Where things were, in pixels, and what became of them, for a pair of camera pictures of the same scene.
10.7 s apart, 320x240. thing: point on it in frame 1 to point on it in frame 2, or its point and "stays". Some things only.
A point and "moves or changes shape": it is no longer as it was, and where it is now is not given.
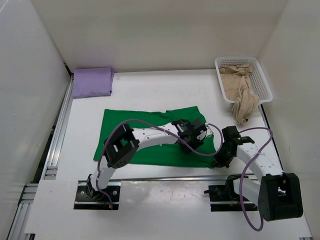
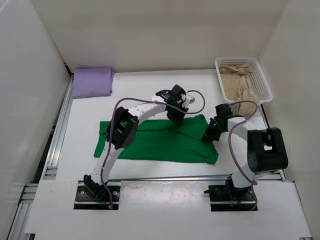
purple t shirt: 92,81 stays
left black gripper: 196,142 to 177,120
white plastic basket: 259,85 stays
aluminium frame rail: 28,192 stays
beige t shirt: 236,86 stays
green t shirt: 111,120 moves or changes shape
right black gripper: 219,162 to 208,135
